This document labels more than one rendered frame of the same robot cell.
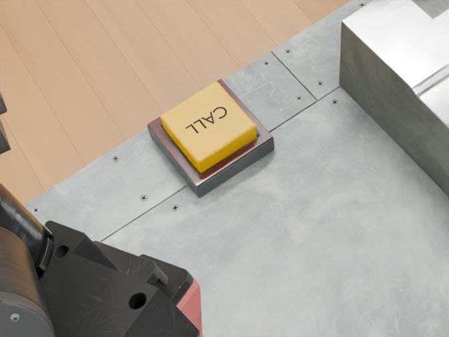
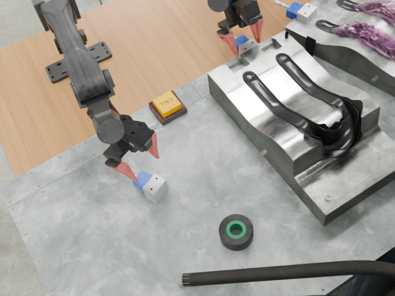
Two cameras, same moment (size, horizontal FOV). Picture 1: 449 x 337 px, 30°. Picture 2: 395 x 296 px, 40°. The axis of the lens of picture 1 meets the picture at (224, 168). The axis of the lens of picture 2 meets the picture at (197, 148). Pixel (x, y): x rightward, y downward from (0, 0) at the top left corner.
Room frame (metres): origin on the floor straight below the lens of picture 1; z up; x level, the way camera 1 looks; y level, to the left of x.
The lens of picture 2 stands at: (-0.54, -0.08, 2.00)
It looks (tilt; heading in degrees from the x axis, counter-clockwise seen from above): 57 degrees down; 2
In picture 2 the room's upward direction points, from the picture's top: 10 degrees counter-clockwise
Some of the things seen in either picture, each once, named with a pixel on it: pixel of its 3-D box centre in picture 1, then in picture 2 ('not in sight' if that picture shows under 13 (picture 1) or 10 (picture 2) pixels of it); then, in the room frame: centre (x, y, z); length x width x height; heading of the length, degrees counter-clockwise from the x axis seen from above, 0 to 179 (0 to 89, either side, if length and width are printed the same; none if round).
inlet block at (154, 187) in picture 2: not in sight; (141, 180); (0.16, 0.09, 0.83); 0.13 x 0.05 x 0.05; 47
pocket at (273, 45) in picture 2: not in sight; (269, 50); (0.49, -0.30, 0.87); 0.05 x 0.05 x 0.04; 25
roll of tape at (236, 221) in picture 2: not in sight; (236, 232); (-0.01, -0.12, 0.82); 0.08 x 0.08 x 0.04
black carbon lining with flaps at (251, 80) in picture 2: not in sight; (303, 97); (0.28, -0.34, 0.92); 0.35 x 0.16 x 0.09; 25
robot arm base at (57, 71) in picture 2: not in sight; (75, 54); (0.63, 0.26, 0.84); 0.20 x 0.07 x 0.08; 111
